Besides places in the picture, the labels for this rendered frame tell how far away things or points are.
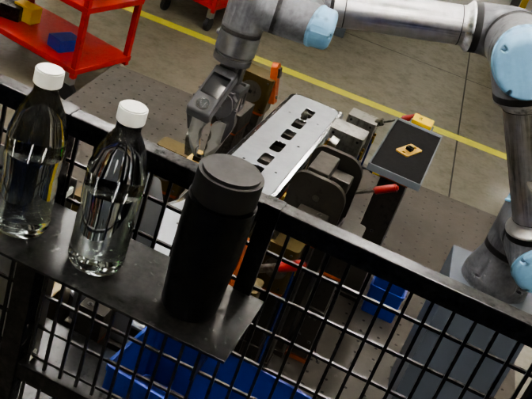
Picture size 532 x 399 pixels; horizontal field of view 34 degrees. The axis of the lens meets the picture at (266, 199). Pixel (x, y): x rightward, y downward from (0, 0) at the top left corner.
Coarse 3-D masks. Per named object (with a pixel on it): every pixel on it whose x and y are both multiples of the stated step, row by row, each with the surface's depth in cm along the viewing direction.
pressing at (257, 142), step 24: (288, 96) 275; (264, 120) 253; (288, 120) 257; (312, 120) 262; (240, 144) 234; (264, 144) 238; (288, 144) 243; (312, 144) 248; (264, 168) 226; (288, 168) 230; (264, 192) 215; (168, 216) 192; (168, 240) 184
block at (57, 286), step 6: (54, 288) 150; (60, 288) 150; (66, 288) 153; (54, 294) 149; (66, 294) 154; (66, 300) 156; (54, 306) 151; (48, 312) 149; (54, 312) 152; (60, 312) 157; (60, 318) 158
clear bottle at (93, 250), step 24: (120, 120) 88; (144, 120) 89; (120, 144) 89; (144, 144) 91; (96, 168) 90; (120, 168) 89; (144, 168) 91; (96, 192) 90; (120, 192) 90; (96, 216) 92; (120, 216) 92; (72, 240) 95; (96, 240) 93; (120, 240) 94; (96, 264) 95; (120, 264) 97
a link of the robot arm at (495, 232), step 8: (504, 208) 181; (504, 216) 180; (496, 224) 183; (504, 224) 178; (488, 232) 187; (496, 232) 182; (504, 232) 177; (488, 240) 185; (496, 240) 182; (496, 248) 182
